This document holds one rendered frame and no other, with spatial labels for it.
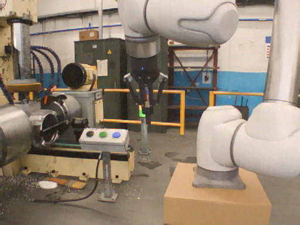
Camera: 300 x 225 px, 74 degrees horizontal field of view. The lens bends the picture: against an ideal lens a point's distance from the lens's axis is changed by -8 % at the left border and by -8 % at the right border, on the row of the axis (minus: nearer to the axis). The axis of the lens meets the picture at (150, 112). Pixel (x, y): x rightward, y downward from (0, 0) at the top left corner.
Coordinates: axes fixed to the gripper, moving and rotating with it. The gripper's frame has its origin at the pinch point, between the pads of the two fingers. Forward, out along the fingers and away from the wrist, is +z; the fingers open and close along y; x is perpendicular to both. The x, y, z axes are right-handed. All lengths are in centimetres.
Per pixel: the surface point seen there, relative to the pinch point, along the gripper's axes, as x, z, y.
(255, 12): -510, 78, -201
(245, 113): -357, 274, -172
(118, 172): -4.3, 38.2, 16.6
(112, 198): 11.7, 33.5, 15.0
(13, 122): 1, 6, 53
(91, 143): 3.6, 11.5, 20.8
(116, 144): 3.6, 11.1, 11.3
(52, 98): -39, 21, 61
